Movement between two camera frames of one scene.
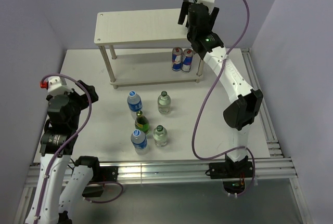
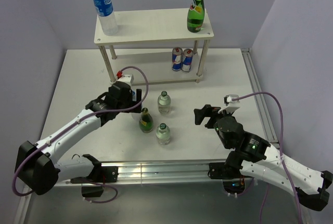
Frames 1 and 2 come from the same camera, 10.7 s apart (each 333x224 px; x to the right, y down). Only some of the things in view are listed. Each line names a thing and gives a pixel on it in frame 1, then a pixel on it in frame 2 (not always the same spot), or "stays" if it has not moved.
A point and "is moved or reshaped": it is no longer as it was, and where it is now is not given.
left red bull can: x=177 y=58 stays
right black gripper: x=183 y=12 -> x=207 y=111
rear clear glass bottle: x=164 y=103 stays
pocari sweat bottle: x=139 y=140 -> x=135 y=116
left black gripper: x=83 y=98 -> x=132 y=103
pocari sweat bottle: x=135 y=103 is moved or reshaped
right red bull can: x=187 y=60 stays
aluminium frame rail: x=194 y=172 stays
